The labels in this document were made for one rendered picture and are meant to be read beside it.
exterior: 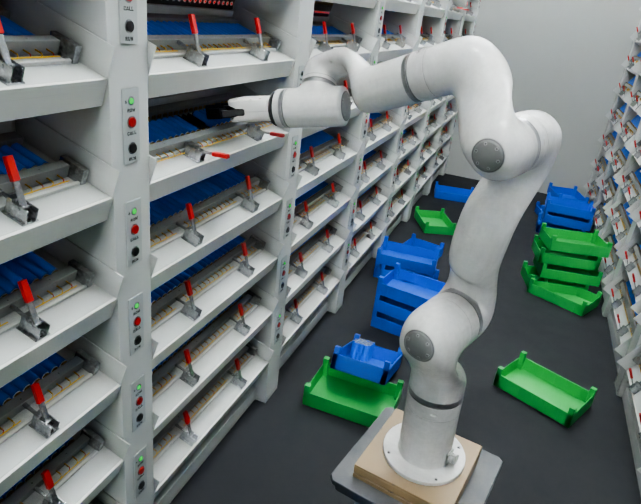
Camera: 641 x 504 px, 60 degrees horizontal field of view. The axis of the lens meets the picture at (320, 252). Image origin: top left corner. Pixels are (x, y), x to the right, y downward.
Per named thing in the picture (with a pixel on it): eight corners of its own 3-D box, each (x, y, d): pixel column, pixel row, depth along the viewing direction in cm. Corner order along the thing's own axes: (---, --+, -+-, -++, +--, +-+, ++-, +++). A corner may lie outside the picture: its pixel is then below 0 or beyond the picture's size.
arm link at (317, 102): (286, 77, 120) (279, 116, 118) (343, 73, 115) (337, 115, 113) (301, 96, 128) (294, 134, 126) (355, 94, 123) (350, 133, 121)
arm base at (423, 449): (477, 449, 132) (493, 387, 124) (443, 501, 118) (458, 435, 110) (407, 412, 142) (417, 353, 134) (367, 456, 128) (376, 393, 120)
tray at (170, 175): (282, 146, 155) (295, 115, 150) (143, 205, 102) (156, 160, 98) (223, 111, 158) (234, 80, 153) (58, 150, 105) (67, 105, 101)
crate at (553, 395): (591, 406, 208) (597, 388, 205) (568, 428, 195) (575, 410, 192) (518, 366, 227) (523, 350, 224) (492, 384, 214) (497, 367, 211)
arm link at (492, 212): (404, 338, 117) (442, 309, 128) (453, 370, 111) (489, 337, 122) (482, 106, 91) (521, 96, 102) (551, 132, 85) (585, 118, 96)
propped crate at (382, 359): (351, 352, 224) (355, 333, 223) (399, 367, 218) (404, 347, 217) (329, 367, 195) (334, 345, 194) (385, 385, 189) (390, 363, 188)
